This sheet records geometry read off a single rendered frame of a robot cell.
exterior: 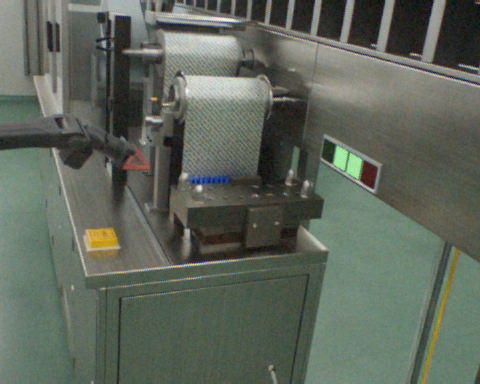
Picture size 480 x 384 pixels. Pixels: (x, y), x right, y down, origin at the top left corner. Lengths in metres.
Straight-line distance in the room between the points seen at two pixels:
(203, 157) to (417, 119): 0.64
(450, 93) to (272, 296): 0.74
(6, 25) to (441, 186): 6.25
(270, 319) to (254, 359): 0.14
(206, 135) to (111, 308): 0.53
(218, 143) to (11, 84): 5.67
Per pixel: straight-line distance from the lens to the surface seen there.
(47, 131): 1.33
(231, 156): 1.55
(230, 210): 1.38
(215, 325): 1.48
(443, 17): 1.14
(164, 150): 1.57
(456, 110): 1.08
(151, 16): 1.72
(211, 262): 1.36
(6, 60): 7.01
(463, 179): 1.06
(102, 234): 1.42
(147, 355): 1.47
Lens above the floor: 1.56
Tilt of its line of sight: 21 degrees down
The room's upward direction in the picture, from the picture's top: 6 degrees clockwise
